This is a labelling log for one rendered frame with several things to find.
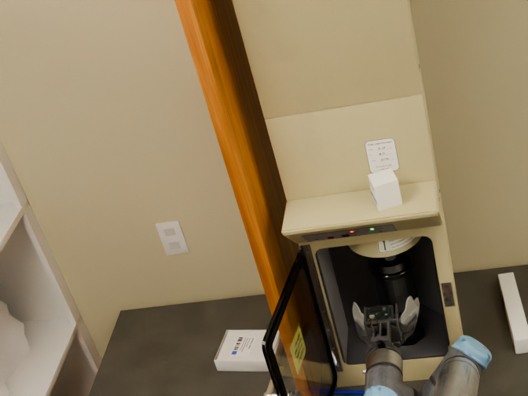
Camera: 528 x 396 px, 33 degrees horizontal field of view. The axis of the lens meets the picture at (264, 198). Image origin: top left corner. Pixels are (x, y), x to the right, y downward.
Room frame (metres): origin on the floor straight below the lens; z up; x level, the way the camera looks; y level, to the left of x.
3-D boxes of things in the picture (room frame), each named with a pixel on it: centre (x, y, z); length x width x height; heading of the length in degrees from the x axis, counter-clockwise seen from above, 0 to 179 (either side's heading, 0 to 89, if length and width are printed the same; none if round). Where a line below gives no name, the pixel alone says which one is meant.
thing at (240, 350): (1.81, 0.15, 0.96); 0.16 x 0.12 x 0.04; 66
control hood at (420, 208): (1.51, -0.18, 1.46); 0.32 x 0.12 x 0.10; 75
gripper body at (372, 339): (1.40, -0.16, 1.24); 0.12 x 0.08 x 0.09; 164
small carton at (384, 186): (1.49, -0.24, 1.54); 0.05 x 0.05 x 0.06; 0
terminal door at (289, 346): (1.45, 0.02, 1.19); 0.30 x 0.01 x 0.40; 155
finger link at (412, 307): (1.47, -0.24, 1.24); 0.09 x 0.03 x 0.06; 130
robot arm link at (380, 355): (1.32, -0.14, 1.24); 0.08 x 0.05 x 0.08; 74
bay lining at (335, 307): (1.68, -0.23, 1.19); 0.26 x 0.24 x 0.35; 75
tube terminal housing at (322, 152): (1.68, -0.23, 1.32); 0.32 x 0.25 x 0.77; 75
